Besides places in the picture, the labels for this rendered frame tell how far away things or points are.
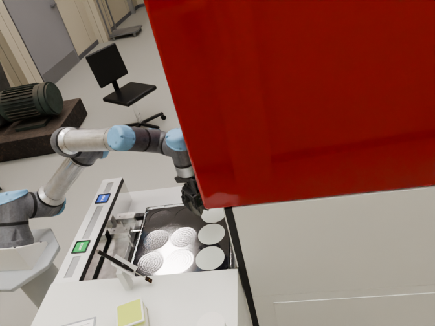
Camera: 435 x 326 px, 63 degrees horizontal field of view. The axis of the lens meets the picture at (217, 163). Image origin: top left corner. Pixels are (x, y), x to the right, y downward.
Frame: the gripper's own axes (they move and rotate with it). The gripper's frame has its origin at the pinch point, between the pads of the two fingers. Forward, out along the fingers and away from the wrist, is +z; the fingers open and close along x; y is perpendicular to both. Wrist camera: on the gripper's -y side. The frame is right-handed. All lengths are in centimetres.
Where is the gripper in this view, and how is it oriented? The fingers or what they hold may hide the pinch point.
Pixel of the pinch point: (198, 211)
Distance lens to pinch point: 132.0
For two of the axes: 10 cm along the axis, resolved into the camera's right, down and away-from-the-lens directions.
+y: 6.1, 3.7, -7.1
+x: 7.7, -4.9, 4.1
